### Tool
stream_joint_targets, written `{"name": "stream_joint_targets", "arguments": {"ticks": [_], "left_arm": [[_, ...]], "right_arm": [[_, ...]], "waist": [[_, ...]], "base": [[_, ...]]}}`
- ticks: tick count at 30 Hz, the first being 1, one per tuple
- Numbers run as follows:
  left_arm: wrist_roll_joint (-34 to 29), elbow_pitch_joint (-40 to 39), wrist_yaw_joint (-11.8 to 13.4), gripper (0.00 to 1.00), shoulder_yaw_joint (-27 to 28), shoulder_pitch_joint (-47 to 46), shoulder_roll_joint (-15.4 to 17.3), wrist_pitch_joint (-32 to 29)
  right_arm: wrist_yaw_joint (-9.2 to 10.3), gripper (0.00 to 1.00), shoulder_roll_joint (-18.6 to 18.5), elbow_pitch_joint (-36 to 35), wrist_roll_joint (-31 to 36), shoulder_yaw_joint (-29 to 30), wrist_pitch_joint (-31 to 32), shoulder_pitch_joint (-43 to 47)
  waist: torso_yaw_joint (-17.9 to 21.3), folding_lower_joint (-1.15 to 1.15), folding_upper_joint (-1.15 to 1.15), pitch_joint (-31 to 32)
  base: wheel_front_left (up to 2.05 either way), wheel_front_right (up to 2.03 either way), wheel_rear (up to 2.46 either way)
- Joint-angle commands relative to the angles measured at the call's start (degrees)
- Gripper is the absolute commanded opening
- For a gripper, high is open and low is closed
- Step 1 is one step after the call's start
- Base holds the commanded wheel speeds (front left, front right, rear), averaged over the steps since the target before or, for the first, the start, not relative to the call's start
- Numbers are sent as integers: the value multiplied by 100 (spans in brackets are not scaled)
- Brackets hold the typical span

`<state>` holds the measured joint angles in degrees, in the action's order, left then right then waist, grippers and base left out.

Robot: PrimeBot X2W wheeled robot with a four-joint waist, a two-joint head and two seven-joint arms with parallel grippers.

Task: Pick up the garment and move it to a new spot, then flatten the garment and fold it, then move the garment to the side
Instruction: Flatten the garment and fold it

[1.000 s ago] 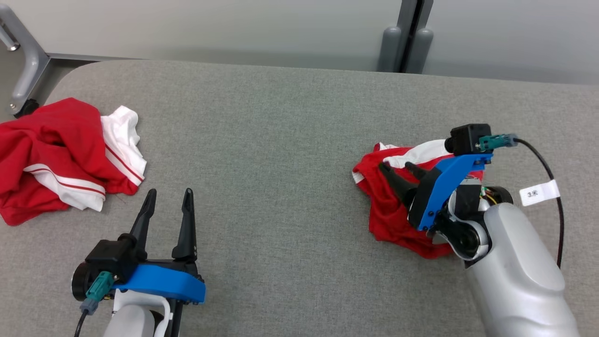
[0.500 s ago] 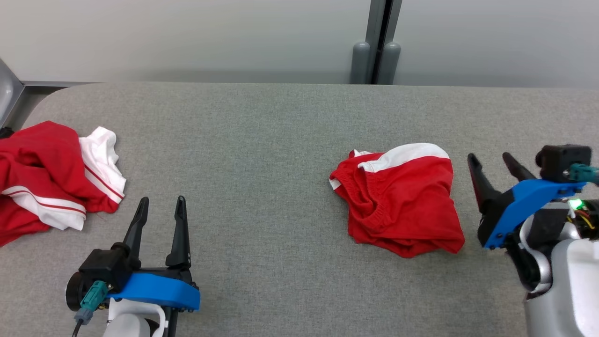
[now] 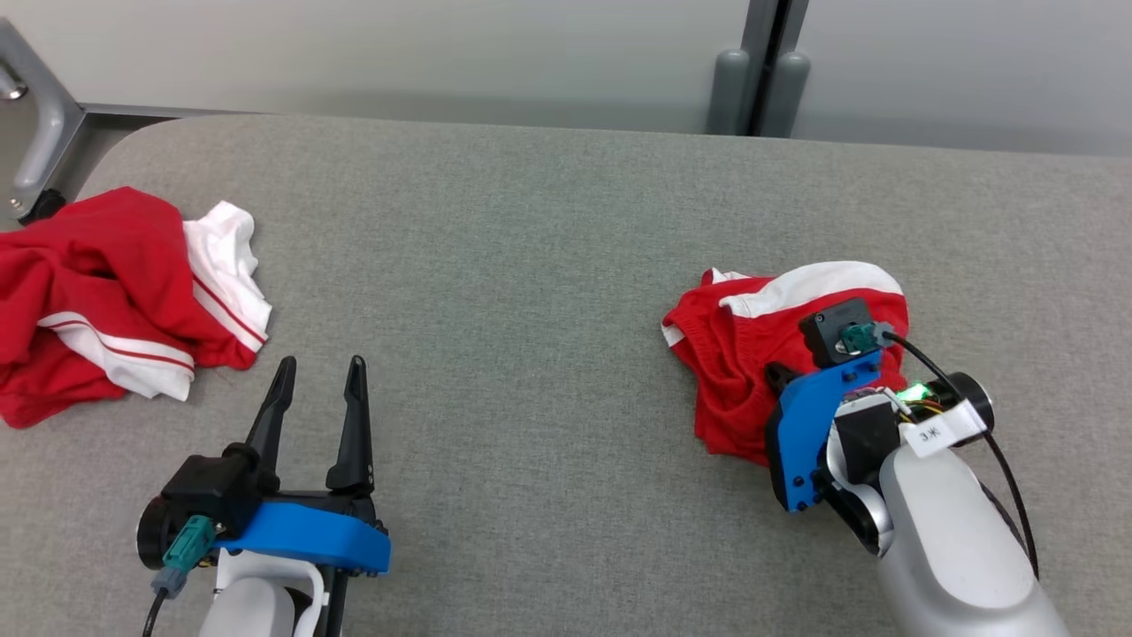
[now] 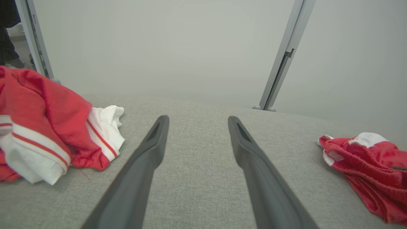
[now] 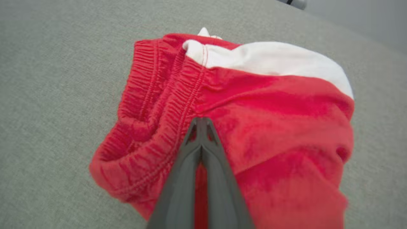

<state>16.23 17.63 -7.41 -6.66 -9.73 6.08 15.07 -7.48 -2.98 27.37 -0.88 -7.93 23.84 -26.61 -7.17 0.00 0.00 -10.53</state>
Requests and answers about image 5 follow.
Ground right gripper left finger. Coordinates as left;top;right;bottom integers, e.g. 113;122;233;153
146;118;203;229

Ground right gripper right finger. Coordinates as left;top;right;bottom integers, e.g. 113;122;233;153
200;118;255;229

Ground red and white shorts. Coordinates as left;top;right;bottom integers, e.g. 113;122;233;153
89;27;355;229

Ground grey fabric sofa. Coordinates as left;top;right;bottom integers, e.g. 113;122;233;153
0;0;407;229

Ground grey rounded post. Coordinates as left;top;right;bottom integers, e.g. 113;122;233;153
276;0;307;10

